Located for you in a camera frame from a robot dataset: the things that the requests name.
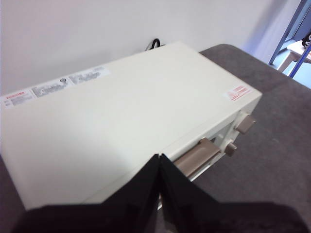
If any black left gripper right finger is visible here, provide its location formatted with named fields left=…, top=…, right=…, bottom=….
left=160, top=154, right=307, bottom=233

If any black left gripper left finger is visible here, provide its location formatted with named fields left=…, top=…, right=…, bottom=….
left=17, top=154, right=161, bottom=233

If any oven door with beige handle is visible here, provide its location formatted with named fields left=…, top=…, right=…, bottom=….
left=157, top=135, right=225, bottom=212

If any small beige oven knob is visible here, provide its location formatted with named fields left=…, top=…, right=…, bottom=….
left=225, top=141, right=238, bottom=157

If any large beige oven knob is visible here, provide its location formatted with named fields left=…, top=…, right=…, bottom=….
left=236, top=113, right=257, bottom=134

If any cream white toaster oven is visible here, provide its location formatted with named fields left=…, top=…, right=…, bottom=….
left=0, top=41, right=263, bottom=212

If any black oven power cable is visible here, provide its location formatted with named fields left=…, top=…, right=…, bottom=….
left=145, top=38, right=161, bottom=51

